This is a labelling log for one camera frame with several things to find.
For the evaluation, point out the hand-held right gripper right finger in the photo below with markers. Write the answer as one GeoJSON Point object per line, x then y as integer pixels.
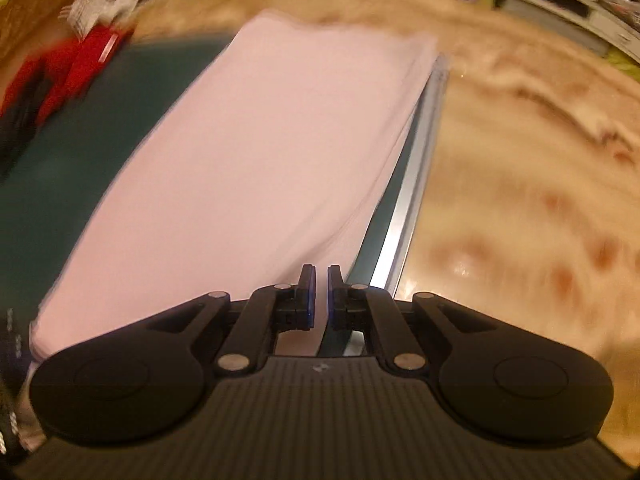
{"type": "Point", "coordinates": [331, 305]}

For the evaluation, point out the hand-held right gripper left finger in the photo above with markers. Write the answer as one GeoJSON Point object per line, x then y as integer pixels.
{"type": "Point", "coordinates": [311, 305]}

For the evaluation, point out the pink garment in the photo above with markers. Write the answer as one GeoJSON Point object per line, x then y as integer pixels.
{"type": "Point", "coordinates": [250, 160]}

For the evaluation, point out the red knit garment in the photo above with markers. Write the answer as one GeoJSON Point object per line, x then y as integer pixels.
{"type": "Point", "coordinates": [75, 67]}

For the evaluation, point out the green board with metal frame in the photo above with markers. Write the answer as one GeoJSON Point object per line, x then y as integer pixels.
{"type": "Point", "coordinates": [75, 160]}

